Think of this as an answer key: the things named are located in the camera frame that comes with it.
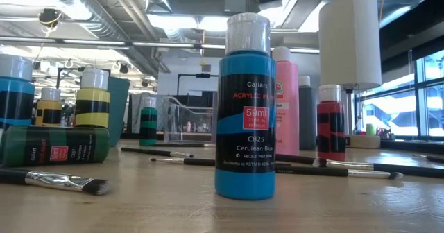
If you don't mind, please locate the small lemon yellow paint bottle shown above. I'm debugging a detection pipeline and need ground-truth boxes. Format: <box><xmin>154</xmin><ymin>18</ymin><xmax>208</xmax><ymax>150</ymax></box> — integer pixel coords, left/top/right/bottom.
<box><xmin>74</xmin><ymin>68</ymin><xmax>112</xmax><ymax>129</ymax></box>

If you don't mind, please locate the clear plastic bin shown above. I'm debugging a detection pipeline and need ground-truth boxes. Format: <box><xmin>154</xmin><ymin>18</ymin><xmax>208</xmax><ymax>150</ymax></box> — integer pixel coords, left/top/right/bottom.
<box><xmin>157</xmin><ymin>94</ymin><xmax>219</xmax><ymax>144</ymax></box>

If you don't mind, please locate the small dark red paint bottle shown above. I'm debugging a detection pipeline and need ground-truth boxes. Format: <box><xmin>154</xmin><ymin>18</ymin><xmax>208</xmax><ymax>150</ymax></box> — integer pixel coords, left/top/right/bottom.
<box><xmin>316</xmin><ymin>84</ymin><xmax>347</xmax><ymax>162</ymax></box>

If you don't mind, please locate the small dark green paint bottle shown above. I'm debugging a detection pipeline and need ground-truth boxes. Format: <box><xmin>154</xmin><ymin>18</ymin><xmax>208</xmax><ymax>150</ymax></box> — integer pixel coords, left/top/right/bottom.
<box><xmin>0</xmin><ymin>126</ymin><xmax>111</xmax><ymax>168</ymax></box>

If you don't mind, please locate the small golden yellow paint bottle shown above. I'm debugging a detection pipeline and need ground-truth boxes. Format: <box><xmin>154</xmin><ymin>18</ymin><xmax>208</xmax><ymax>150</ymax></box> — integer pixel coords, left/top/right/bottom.
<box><xmin>35</xmin><ymin>87</ymin><xmax>64</xmax><ymax>128</ymax></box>

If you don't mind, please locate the black background station frame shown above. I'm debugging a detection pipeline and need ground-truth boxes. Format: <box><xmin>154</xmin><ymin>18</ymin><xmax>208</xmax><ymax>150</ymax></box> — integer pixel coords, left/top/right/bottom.
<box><xmin>176</xmin><ymin>72</ymin><xmax>219</xmax><ymax>97</ymax></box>

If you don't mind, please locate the long ceiling light bar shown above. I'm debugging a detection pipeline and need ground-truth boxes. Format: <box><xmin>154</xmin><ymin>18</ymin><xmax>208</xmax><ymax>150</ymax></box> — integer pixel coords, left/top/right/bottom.
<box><xmin>0</xmin><ymin>36</ymin><xmax>226</xmax><ymax>50</ymax></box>

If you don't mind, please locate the black round ceiling device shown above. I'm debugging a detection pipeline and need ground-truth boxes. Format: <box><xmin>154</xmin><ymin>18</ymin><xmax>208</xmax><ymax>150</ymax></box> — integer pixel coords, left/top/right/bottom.
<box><xmin>37</xmin><ymin>8</ymin><xmax>63</xmax><ymax>28</ymax></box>

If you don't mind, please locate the teal plastic cup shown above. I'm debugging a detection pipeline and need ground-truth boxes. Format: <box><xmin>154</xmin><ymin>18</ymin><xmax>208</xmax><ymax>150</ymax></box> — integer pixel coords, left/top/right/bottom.
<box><xmin>106</xmin><ymin>76</ymin><xmax>132</xmax><ymax>148</ymax></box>

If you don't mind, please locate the tall pink apple-label bottle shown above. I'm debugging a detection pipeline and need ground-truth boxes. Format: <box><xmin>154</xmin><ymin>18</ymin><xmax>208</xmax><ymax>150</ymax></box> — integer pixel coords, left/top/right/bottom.
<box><xmin>271</xmin><ymin>46</ymin><xmax>300</xmax><ymax>157</ymax></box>

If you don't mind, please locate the silver ceiling duct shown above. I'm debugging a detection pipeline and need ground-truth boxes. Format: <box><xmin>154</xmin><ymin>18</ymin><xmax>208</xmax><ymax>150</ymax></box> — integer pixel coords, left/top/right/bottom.
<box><xmin>34</xmin><ymin>0</ymin><xmax>171</xmax><ymax>75</ymax></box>

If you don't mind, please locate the small blue paint bottle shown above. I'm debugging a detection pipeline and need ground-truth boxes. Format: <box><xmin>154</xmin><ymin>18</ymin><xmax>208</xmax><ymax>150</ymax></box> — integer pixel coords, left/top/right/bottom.
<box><xmin>0</xmin><ymin>54</ymin><xmax>36</xmax><ymax>130</ymax></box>

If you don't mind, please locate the tall grey paint bottle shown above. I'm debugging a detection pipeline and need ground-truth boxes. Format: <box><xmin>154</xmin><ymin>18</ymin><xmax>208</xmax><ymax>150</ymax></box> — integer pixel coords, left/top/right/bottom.
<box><xmin>298</xmin><ymin>75</ymin><xmax>318</xmax><ymax>151</ymax></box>

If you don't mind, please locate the white shade table lamp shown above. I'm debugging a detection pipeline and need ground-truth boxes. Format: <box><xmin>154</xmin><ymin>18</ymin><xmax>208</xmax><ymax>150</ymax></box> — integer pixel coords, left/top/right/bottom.
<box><xmin>318</xmin><ymin>0</ymin><xmax>383</xmax><ymax>150</ymax></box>

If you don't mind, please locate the black framed window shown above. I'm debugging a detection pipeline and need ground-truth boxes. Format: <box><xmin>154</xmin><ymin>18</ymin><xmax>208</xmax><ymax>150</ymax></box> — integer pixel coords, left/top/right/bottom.
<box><xmin>353</xmin><ymin>49</ymin><xmax>444</xmax><ymax>139</ymax></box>

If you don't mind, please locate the flat black paint brush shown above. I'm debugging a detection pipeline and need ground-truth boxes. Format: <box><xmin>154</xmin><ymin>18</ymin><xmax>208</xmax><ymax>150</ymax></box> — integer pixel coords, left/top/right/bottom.
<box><xmin>0</xmin><ymin>168</ymin><xmax>112</xmax><ymax>197</ymax></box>

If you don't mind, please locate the cerulean blue C825 paint bottle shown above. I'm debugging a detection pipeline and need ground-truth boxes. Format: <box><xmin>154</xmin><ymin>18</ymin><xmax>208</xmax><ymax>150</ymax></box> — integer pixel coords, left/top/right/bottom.
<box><xmin>214</xmin><ymin>12</ymin><xmax>278</xmax><ymax>201</ymax></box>

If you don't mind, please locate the grey ceiling box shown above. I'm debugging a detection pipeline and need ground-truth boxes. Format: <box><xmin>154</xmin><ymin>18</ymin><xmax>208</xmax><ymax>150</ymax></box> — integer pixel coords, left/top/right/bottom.
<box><xmin>224</xmin><ymin>0</ymin><xmax>258</xmax><ymax>14</ymax></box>

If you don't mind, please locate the small teal green paint bottle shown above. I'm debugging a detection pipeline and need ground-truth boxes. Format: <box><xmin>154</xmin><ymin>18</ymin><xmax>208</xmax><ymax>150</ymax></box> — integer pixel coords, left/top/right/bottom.
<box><xmin>139</xmin><ymin>96</ymin><xmax>159</xmax><ymax>147</ymax></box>

